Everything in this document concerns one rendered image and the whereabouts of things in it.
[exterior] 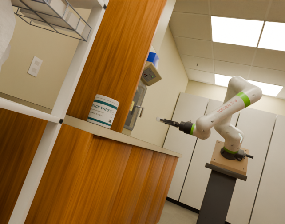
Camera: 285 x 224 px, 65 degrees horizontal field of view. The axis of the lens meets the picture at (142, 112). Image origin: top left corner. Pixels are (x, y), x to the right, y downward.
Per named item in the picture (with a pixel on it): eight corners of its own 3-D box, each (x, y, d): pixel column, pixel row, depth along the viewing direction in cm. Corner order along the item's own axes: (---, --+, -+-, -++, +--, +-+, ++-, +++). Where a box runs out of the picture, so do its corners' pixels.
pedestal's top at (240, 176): (240, 178, 204) (241, 174, 204) (246, 181, 174) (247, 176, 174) (205, 166, 214) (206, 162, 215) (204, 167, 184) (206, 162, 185)
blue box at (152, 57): (140, 61, 174) (144, 50, 175) (144, 66, 183) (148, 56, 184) (152, 63, 170) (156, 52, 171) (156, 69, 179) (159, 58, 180)
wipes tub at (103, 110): (81, 119, 114) (91, 92, 116) (94, 124, 126) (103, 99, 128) (102, 126, 109) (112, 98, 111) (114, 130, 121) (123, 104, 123)
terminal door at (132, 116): (116, 124, 165) (134, 74, 170) (132, 130, 193) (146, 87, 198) (117, 125, 165) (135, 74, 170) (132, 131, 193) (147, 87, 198)
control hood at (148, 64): (134, 71, 170) (138, 59, 171) (147, 86, 200) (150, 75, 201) (148, 74, 166) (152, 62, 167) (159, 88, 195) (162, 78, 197)
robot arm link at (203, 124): (243, 111, 164) (232, 101, 170) (246, 103, 154) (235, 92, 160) (201, 137, 160) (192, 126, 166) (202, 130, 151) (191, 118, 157)
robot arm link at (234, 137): (229, 139, 202) (235, 122, 191) (242, 151, 190) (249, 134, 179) (217, 143, 197) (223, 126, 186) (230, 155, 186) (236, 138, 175)
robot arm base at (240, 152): (252, 155, 195) (255, 150, 192) (251, 167, 184) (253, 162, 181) (222, 145, 204) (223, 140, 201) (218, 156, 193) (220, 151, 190)
